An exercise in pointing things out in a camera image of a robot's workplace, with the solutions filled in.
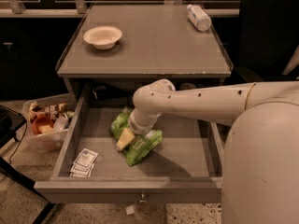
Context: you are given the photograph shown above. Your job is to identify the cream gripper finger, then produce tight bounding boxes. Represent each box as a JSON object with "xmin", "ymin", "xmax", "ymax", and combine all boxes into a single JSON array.
[{"xmin": 116, "ymin": 128, "xmax": 135, "ymax": 151}]

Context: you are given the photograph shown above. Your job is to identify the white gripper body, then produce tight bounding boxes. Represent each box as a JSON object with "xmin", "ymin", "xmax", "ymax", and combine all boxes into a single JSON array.
[{"xmin": 128, "ymin": 108, "xmax": 159, "ymax": 134}]

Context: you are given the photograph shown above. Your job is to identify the green rice chip bag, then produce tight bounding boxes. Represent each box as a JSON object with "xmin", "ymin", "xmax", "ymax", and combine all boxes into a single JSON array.
[{"xmin": 110, "ymin": 107, "xmax": 163, "ymax": 166}]

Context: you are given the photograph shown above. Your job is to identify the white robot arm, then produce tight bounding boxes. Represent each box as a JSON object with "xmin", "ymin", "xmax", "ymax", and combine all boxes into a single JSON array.
[{"xmin": 117, "ymin": 79, "xmax": 299, "ymax": 224}]

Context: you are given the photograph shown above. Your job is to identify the grey open top drawer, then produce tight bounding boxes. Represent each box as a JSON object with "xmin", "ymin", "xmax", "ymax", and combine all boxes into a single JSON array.
[{"xmin": 35, "ymin": 83, "xmax": 221, "ymax": 203}]

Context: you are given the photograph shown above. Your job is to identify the grey cabinet counter unit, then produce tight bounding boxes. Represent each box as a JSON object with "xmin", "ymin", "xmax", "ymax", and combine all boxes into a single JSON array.
[{"xmin": 58, "ymin": 5, "xmax": 232, "ymax": 95}]

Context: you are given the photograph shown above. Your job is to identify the white paper packets stack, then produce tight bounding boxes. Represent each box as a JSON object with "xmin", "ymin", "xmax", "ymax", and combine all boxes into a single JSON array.
[{"xmin": 70, "ymin": 148, "xmax": 98, "ymax": 177}]

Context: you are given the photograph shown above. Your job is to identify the black tape roll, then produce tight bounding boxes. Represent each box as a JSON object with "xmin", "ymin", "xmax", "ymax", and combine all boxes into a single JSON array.
[{"xmin": 179, "ymin": 83, "xmax": 197, "ymax": 91}]

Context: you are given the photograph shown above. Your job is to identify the small white tag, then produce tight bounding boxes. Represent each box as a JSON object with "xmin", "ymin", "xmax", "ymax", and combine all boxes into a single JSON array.
[{"xmin": 125, "ymin": 205, "xmax": 135, "ymax": 216}]

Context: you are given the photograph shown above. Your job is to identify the clear plastic bin with items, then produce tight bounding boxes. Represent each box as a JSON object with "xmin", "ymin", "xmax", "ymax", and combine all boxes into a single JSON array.
[{"xmin": 22, "ymin": 94, "xmax": 75, "ymax": 153}]

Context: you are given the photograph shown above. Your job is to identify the white plastic bottle lying down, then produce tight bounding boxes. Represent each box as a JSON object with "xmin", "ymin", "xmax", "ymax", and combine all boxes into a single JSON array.
[{"xmin": 187, "ymin": 5, "xmax": 212, "ymax": 32}]

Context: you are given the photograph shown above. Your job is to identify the black office chair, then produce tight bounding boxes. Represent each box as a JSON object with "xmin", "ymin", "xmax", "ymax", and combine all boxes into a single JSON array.
[{"xmin": 233, "ymin": 0, "xmax": 299, "ymax": 82}]

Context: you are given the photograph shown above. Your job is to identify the black cable bundle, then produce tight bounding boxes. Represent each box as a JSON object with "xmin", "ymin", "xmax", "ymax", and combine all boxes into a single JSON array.
[{"xmin": 92, "ymin": 83, "xmax": 135, "ymax": 102}]

